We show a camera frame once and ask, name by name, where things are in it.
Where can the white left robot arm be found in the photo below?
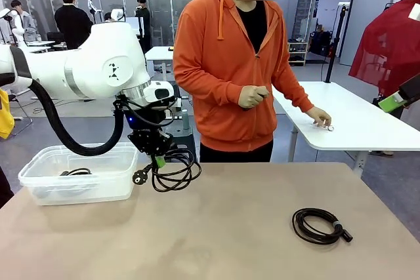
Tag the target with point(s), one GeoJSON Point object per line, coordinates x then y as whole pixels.
{"type": "Point", "coordinates": [98, 63]}

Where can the mannequin with red cape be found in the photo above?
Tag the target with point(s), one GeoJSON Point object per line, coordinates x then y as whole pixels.
{"type": "Point", "coordinates": [387, 47]}

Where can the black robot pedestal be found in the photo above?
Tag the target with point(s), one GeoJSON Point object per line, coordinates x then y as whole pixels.
{"type": "Point", "coordinates": [4, 188]}

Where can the dark green plastic stool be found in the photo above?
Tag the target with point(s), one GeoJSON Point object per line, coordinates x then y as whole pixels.
{"type": "Point", "coordinates": [187, 139]}

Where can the black tripod stand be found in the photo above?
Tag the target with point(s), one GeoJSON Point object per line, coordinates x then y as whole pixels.
{"type": "Point", "coordinates": [338, 31]}

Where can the yellow object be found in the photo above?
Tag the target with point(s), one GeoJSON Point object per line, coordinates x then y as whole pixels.
{"type": "Point", "coordinates": [5, 112]}

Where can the person in black clothes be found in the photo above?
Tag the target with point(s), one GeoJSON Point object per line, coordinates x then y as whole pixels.
{"type": "Point", "coordinates": [144, 21]}

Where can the black bag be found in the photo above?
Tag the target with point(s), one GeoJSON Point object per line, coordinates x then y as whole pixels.
{"type": "Point", "coordinates": [321, 44]}

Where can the clear plastic container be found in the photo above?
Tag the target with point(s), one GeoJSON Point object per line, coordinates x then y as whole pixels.
{"type": "Point", "coordinates": [82, 191]}

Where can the person's right forearm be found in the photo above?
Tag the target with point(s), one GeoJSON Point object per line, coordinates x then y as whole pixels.
{"type": "Point", "coordinates": [210, 96]}

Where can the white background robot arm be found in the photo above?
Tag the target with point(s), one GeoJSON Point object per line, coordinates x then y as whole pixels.
{"type": "Point", "coordinates": [116, 14]}
{"type": "Point", "coordinates": [18, 31]}

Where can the wooden shoe shelf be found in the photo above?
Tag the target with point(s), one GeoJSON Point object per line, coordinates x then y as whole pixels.
{"type": "Point", "coordinates": [297, 53]}

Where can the white table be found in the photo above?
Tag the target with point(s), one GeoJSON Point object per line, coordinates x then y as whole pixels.
{"type": "Point", "coordinates": [361, 122]}

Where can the person in orange hoodie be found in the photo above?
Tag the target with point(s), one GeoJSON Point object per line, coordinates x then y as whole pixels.
{"type": "Point", "coordinates": [223, 63]}

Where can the person in grey jacket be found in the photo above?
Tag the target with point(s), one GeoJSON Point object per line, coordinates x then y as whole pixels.
{"type": "Point", "coordinates": [26, 27]}

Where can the white desk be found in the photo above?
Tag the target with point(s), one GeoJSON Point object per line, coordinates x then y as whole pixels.
{"type": "Point", "coordinates": [39, 43]}
{"type": "Point", "coordinates": [157, 53]}

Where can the person's right hand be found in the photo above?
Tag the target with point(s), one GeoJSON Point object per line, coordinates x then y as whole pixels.
{"type": "Point", "coordinates": [250, 96]}

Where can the man in black jacket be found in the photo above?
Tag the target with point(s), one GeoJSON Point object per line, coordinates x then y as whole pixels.
{"type": "Point", "coordinates": [72, 24]}

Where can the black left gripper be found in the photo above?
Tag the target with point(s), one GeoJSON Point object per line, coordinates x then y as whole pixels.
{"type": "Point", "coordinates": [147, 129]}

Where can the green bottle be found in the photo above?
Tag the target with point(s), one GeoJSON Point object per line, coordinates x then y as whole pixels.
{"type": "Point", "coordinates": [186, 119]}

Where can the person's left hand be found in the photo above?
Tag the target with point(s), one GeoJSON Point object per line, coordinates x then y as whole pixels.
{"type": "Point", "coordinates": [320, 117]}

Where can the person's left forearm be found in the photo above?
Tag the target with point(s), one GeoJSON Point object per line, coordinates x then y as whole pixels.
{"type": "Point", "coordinates": [292, 93]}

